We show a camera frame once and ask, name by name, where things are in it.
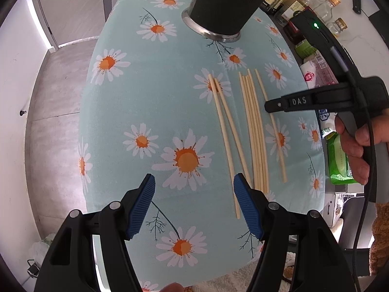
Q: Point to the bunch of wooden chopsticks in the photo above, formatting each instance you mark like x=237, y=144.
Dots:
x=255, y=133

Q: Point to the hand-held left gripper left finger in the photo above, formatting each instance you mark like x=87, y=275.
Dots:
x=142, y=206

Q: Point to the small glass jar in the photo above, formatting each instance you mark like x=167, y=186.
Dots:
x=338, y=27

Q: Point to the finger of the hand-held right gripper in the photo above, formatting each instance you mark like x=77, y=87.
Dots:
x=279, y=105

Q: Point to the clear bottle gold cap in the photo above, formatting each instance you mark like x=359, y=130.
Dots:
x=326, y=9

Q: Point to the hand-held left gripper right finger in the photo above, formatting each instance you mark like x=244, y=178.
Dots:
x=247, y=206

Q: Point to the blue and white salt bag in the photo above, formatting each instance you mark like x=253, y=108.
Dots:
x=326, y=121

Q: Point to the person's brown fuzzy clothing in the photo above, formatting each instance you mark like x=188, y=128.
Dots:
x=380, y=237

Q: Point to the person's left hand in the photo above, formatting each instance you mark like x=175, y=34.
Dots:
x=170, y=288

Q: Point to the white plastic bag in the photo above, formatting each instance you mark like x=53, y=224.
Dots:
x=42, y=249

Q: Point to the light blue daisy tablecloth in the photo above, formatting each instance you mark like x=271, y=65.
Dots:
x=152, y=97

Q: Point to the black metal clip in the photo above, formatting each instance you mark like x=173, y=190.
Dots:
x=32, y=267

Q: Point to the person's right hand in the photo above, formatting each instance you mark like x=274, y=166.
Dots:
x=349, y=152

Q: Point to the labelled glass bottle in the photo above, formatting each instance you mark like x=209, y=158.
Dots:
x=292, y=6

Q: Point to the red jar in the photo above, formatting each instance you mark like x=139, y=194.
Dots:
x=291, y=33

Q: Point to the white cardboard box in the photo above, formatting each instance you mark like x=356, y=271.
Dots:
x=332, y=210

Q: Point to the green package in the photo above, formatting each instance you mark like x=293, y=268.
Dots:
x=339, y=161

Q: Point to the black chopstick holder cup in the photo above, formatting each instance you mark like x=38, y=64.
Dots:
x=221, y=3

